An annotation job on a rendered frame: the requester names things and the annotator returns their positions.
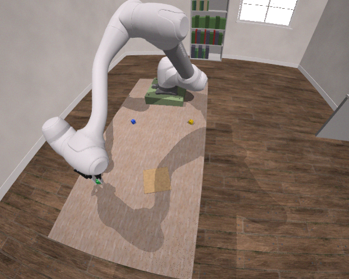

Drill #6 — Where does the tan mat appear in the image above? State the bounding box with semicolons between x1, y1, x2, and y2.
143;167;171;194

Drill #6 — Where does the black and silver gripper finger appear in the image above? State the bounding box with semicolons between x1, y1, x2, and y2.
74;169;97;184
95;174;103;184

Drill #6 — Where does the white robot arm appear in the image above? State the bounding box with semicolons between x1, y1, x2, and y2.
42;0;208;176

